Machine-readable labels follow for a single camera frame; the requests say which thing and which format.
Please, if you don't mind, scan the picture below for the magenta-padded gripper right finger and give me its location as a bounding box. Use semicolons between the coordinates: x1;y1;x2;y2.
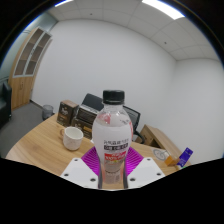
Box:
123;146;166;190

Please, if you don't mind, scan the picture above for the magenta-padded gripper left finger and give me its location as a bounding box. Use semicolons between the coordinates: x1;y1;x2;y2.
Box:
59;147;103;190

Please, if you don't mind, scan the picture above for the clear bottle with black cap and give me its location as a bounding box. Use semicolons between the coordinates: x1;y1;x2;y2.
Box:
92;89;134;185

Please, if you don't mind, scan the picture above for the round white patterned disc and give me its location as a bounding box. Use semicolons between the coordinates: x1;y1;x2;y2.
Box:
152;148;171;162

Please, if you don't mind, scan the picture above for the small orange box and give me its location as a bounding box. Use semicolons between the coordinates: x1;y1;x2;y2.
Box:
164;155;181;167

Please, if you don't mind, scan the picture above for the white speckled mug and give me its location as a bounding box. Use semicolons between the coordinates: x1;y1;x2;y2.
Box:
59;126;84;152

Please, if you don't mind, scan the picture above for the wooden side desk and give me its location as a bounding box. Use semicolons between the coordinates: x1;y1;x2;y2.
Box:
134;124;183;161

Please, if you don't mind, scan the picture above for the purple standing card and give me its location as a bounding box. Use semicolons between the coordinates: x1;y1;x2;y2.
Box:
176;147;194;168

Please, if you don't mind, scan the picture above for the black box with yellow label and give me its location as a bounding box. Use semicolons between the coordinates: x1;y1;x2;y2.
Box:
71;117;95;140

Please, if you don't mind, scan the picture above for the black box with grey panel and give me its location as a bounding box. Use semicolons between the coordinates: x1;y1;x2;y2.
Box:
77;103;100;126

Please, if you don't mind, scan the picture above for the dark brown upright box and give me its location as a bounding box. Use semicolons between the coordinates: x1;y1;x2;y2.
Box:
56;99;80;127

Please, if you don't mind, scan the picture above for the grey trash bin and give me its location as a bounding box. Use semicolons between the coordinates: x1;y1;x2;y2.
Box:
41;104;54;121

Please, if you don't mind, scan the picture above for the dark plain office chair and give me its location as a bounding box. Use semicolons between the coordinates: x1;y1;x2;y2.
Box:
81;93;105;113

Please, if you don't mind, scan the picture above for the wooden cabinet with glass doors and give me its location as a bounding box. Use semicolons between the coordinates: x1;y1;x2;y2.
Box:
8;26;54;111

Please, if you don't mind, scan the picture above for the rectangular ceiling light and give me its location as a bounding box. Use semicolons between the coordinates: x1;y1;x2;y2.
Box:
54;0;75;8
141;0;186;21

